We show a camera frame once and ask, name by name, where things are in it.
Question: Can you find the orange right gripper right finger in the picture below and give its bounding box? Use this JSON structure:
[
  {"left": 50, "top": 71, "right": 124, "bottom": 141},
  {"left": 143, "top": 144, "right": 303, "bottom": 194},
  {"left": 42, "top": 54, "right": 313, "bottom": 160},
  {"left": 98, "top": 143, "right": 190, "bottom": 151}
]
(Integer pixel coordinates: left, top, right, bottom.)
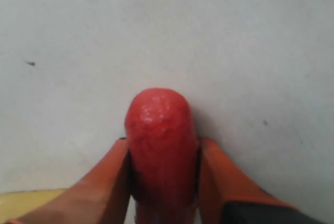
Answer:
[{"left": 197, "top": 137, "right": 320, "bottom": 224}]

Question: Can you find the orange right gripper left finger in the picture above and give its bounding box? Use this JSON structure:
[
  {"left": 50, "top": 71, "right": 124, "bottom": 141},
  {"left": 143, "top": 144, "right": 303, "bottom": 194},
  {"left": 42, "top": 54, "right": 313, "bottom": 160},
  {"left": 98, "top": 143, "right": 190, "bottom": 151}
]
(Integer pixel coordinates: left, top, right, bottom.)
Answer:
[{"left": 7, "top": 138, "right": 130, "bottom": 223}]

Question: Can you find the red toy sausage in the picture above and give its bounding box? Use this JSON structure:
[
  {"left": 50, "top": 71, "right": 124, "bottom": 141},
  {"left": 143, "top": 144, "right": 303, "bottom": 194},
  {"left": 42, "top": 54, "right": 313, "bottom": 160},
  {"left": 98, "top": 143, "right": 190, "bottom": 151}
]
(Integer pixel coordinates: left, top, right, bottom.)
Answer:
[{"left": 125, "top": 88, "right": 199, "bottom": 223}]

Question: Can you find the yellow toy cheese wedge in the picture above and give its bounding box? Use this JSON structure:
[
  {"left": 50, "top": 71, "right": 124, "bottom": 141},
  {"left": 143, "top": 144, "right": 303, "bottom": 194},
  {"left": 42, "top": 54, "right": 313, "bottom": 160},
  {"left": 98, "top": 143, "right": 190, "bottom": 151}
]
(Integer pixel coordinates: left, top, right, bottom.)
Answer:
[{"left": 0, "top": 189, "right": 65, "bottom": 223}]

